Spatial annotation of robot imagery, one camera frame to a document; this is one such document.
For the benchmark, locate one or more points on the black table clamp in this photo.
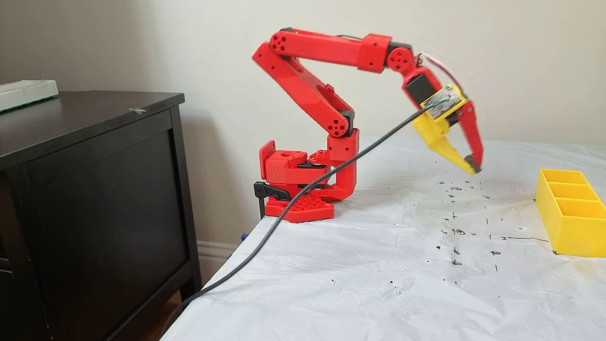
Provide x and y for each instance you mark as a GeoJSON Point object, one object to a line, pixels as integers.
{"type": "Point", "coordinates": [272, 191]}

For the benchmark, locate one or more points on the white plastic table cover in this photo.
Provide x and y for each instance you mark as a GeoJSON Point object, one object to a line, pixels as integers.
{"type": "Point", "coordinates": [331, 293]}

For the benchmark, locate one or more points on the dark wooden cabinet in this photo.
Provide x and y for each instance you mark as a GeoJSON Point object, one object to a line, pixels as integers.
{"type": "Point", "coordinates": [94, 213]}

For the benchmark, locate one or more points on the camera board on yellow mount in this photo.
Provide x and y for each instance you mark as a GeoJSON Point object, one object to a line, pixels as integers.
{"type": "Point", "coordinates": [442, 102]}

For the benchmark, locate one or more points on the yellow three-compartment box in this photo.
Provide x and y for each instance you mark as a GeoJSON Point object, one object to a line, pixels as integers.
{"type": "Point", "coordinates": [573, 232]}

